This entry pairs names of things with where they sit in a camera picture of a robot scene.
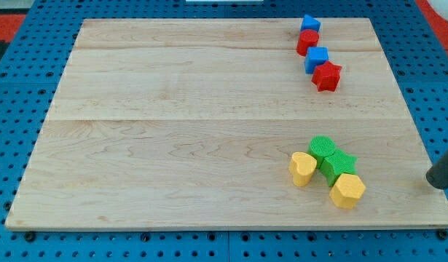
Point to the yellow hexagon block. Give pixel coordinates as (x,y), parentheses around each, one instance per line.
(347,191)

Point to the wooden board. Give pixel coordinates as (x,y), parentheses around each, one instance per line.
(190,124)

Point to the yellow heart block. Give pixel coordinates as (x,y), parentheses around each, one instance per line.
(302,167)

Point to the green cylinder block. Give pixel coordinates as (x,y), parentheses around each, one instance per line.
(321,147)

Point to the green star block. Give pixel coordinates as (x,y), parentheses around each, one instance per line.
(336,164)

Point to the red star block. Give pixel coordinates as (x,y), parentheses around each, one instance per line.
(326,76)

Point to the blue cube block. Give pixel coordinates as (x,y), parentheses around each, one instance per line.
(315,56)

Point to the red cylinder block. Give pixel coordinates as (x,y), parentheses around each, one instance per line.
(307,38)

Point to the blue triangle block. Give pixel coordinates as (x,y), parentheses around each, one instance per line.
(310,23)

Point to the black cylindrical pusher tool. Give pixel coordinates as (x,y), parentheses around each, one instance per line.
(437,175)

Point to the white object top right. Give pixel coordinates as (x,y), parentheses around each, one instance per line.
(440,7)

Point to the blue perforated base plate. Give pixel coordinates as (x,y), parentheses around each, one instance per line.
(33,63)

